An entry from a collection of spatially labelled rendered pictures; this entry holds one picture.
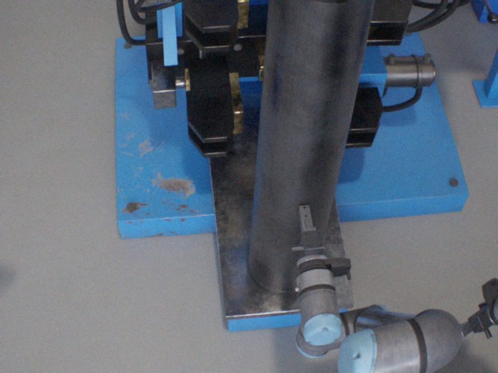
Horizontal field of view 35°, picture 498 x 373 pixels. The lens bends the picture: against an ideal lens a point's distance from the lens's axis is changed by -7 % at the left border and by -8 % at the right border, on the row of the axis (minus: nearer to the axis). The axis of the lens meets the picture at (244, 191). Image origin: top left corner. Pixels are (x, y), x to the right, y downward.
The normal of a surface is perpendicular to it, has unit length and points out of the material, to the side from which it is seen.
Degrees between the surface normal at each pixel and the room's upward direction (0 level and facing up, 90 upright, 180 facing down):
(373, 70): 0
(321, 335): 85
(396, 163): 0
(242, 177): 0
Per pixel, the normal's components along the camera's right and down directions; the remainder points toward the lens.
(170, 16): 0.11, 0.31
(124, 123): 0.04, -0.53
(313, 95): -0.06, 0.85
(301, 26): -0.43, 0.76
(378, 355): 0.08, -0.32
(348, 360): -0.98, 0.04
